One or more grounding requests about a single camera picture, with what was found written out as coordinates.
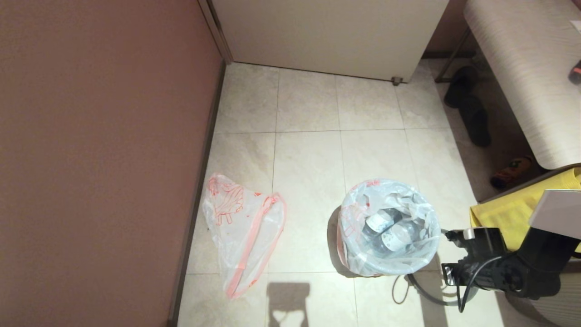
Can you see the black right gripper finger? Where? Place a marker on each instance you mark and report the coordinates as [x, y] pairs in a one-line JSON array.
[[450, 274]]

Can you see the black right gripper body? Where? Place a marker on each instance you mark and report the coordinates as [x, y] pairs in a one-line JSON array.
[[490, 274]]

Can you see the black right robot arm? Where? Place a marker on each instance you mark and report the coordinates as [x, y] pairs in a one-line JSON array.
[[553, 259]]

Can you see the yellow fabric bag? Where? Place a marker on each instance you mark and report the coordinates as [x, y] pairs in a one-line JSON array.
[[504, 213]]

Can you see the white liner bag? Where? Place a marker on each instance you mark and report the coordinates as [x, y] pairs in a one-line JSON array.
[[236, 227]]

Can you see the orange brown shoe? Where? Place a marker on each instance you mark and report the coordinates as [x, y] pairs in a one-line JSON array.
[[510, 172]]

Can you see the black slipper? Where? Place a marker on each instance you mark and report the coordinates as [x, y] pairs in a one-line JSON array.
[[477, 125], [458, 88]]

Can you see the small metal cabinet foot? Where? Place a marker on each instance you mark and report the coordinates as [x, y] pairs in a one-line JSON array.
[[396, 81]]

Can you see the beige wood-grain bench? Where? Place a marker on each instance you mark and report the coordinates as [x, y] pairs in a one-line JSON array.
[[522, 68]]

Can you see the red black object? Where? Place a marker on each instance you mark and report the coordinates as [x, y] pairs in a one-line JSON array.
[[575, 75]]

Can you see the metal bench leg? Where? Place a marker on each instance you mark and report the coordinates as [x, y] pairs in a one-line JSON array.
[[449, 56]]

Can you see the white cabinet panel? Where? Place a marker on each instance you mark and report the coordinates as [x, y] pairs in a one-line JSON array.
[[327, 36]]

